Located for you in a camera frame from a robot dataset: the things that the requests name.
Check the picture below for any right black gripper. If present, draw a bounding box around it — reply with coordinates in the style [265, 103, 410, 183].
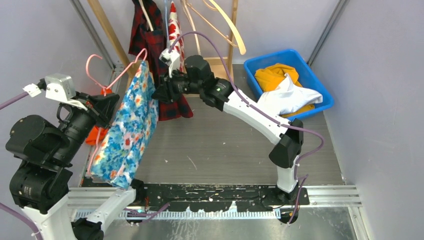
[150, 67, 202, 105]

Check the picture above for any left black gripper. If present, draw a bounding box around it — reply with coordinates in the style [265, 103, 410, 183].
[53, 90, 121, 163]

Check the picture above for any pink wire hanger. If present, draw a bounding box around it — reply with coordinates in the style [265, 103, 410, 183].
[85, 48, 149, 176]

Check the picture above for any blue floral garment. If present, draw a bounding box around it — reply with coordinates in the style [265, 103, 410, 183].
[89, 61, 159, 189]

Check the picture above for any beige plastic hanger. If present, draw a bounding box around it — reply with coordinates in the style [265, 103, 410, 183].
[203, 0, 247, 55]
[180, 0, 202, 55]

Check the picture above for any yellow skirt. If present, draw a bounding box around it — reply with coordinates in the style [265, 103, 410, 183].
[254, 63, 306, 118]

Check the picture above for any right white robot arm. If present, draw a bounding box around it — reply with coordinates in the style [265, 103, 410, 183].
[152, 52, 304, 206]

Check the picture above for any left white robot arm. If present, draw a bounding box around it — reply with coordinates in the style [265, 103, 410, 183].
[5, 92, 146, 240]

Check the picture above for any beige hanger under plaid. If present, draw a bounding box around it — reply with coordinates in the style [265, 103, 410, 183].
[138, 0, 154, 32]

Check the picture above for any orange cloth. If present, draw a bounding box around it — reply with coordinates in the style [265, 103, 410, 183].
[85, 88, 114, 147]

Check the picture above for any red white floral garment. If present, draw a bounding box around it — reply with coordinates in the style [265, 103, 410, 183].
[168, 1, 185, 72]

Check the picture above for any red black plaid dress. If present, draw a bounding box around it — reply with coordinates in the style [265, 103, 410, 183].
[128, 0, 194, 121]

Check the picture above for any wooden clothes rack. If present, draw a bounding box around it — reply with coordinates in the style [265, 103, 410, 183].
[86, 0, 234, 90]

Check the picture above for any blue plastic bin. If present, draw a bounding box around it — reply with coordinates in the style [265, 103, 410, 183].
[244, 49, 335, 120]

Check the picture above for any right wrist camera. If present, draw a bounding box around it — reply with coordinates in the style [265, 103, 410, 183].
[159, 48, 181, 78]

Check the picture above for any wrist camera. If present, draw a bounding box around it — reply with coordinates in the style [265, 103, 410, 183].
[159, 48, 181, 78]
[23, 73, 88, 110]

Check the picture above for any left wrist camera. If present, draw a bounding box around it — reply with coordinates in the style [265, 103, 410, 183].
[23, 73, 88, 110]

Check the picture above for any blue wire hanger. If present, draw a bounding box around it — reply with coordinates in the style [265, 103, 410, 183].
[163, 0, 171, 46]

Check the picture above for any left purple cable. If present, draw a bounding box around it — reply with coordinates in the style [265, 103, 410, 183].
[0, 91, 171, 240]

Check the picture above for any purple cable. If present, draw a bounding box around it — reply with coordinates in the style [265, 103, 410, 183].
[0, 91, 171, 240]
[167, 31, 326, 226]

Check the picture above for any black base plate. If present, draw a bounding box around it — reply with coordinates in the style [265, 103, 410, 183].
[130, 183, 310, 213]

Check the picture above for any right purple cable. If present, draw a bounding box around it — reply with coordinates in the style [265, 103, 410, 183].
[167, 31, 326, 226]

